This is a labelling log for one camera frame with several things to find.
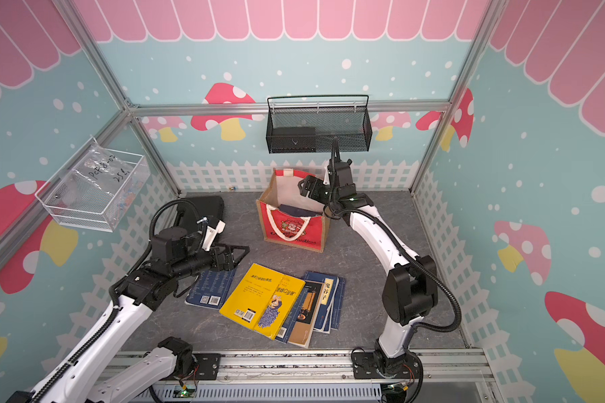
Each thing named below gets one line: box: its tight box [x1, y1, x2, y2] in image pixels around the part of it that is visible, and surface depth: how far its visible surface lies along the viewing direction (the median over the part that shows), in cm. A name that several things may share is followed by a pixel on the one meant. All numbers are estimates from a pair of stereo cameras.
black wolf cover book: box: [278, 204, 319, 218], surface depth 108 cm
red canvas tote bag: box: [255, 167, 332, 254], surface depth 97 cm
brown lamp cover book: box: [275, 280, 325, 349], surface depth 81 cm
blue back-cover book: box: [184, 268, 237, 310], surface depth 89 cm
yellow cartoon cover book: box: [218, 262, 306, 341], surface depth 86 cm
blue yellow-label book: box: [301, 270, 347, 335], surface depth 85 cm
